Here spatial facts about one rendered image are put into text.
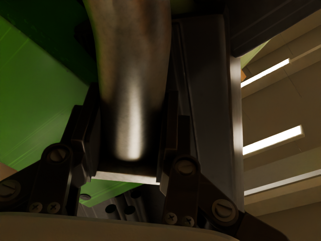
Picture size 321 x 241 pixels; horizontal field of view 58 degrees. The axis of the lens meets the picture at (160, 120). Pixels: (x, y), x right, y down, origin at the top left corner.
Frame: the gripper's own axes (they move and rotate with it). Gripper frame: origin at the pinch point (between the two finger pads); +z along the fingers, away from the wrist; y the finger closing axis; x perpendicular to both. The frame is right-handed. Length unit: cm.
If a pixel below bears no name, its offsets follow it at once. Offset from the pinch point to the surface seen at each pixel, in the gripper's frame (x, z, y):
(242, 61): -154, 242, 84
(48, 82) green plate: 0.4, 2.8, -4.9
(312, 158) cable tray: -205, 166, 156
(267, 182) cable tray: -236, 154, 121
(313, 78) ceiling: -361, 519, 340
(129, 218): -11.2, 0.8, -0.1
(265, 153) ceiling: -415, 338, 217
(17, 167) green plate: -8.5, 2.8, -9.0
